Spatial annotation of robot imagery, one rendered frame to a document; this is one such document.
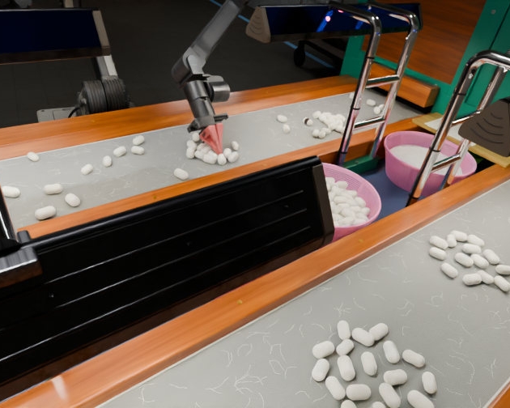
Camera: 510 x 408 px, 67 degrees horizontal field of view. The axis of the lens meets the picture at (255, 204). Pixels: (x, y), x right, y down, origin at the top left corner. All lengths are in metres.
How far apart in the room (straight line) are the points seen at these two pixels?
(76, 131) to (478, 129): 0.92
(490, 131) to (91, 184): 0.78
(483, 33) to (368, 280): 0.97
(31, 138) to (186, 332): 0.70
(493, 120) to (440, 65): 0.95
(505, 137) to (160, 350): 0.57
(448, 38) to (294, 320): 1.17
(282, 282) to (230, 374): 0.18
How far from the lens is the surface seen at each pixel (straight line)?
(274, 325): 0.66
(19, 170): 1.05
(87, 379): 0.59
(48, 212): 0.87
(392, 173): 1.22
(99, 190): 0.93
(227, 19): 1.29
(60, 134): 1.12
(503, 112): 0.63
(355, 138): 1.23
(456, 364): 0.73
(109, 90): 1.35
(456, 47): 1.55
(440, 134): 0.93
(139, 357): 0.60
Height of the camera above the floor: 1.27
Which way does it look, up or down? 37 degrees down
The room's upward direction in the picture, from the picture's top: 8 degrees clockwise
